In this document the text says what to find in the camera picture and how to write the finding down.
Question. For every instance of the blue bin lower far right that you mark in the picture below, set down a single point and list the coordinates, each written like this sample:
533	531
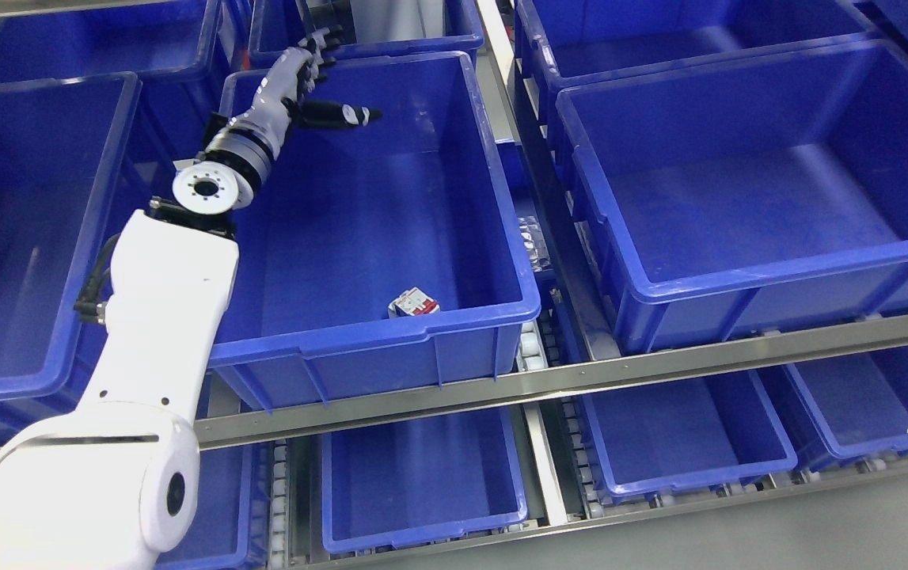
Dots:
843	409

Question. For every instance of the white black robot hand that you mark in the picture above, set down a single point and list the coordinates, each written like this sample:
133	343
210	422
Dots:
283	98

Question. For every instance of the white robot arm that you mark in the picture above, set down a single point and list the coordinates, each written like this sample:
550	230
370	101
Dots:
114	484

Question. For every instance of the blue bin lower centre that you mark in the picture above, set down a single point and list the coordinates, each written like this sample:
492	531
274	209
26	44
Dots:
433	479

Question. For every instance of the white red circuit breaker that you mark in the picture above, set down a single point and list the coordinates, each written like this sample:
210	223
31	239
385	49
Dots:
412	302

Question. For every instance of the blue bin upper left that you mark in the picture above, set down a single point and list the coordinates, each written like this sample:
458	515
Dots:
182	51

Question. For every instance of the blue bin upper centre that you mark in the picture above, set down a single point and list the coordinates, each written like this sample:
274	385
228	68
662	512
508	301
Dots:
370	28

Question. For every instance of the blue bin upper right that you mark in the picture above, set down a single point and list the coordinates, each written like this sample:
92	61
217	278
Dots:
565	44

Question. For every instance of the blue bin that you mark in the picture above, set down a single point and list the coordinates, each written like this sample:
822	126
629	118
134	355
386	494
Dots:
350	219
433	479
182	51
230	529
745	196
64	189
681	436
370	28
565	44
843	409

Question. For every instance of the metal shelf rail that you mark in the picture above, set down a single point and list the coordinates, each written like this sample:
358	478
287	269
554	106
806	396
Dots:
554	382

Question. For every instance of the blue bin lower left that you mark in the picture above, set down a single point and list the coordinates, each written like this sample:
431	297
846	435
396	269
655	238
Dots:
230	529

